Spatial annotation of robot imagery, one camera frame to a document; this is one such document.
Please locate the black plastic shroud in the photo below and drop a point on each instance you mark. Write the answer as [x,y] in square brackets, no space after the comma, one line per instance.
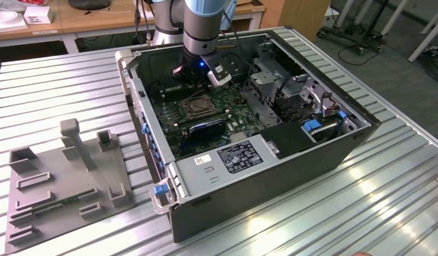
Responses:
[286,141]

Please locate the silver green CPU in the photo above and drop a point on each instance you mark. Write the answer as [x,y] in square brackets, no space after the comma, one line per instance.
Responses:
[200,105]

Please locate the blue card retainer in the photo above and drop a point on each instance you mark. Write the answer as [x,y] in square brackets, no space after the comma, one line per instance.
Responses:
[144,129]

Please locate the green motherboard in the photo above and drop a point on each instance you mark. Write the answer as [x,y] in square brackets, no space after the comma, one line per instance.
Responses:
[240,114]

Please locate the white cardboard box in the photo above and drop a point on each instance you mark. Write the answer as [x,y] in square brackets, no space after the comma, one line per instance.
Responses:
[37,14]

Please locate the metal locking lever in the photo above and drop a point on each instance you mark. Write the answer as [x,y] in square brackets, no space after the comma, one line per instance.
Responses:
[196,95]

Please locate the white table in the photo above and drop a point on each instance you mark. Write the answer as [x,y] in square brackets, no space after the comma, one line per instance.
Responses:
[429,40]

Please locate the black wheeled stand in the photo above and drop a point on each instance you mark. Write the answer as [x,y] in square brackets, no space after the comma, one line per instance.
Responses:
[368,40]

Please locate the black graphics card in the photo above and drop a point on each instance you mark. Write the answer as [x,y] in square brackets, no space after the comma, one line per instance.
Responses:
[208,132]

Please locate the black grey PC case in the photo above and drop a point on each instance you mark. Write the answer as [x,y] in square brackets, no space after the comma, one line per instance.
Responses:
[258,202]

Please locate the black round monitor base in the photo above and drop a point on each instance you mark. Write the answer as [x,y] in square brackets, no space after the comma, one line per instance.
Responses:
[89,3]

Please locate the green RAM stick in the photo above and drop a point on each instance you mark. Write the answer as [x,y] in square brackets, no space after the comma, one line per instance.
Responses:
[57,204]

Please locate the silver metal disk bay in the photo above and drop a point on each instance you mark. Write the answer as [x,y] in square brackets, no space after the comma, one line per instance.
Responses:
[265,80]

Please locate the blue case latch tab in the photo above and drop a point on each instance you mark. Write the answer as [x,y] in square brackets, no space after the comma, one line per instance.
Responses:
[160,190]

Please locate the white foam tray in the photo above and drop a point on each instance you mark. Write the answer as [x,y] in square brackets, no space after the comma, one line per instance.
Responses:
[5,22]

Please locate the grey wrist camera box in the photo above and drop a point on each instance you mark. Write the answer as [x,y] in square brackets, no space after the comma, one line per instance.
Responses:
[218,78]

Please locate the wooden cabinet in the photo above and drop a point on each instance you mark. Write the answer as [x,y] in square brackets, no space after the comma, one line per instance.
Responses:
[304,18]

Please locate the RAM slot black clips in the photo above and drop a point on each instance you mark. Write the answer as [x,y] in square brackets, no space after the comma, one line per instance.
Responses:
[205,118]
[170,94]
[172,99]
[185,126]

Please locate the grey parts rack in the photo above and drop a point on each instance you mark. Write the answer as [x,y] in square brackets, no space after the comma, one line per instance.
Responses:
[62,176]

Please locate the grey power supply unit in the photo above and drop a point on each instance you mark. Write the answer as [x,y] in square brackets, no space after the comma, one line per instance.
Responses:
[201,173]

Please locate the CPU socket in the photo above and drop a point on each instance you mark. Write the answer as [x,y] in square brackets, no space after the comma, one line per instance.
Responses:
[202,114]

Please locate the wooden desk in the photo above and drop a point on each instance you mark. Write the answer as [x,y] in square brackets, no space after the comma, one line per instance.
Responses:
[98,18]

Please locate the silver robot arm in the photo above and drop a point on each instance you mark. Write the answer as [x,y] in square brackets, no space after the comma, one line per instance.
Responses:
[201,32]

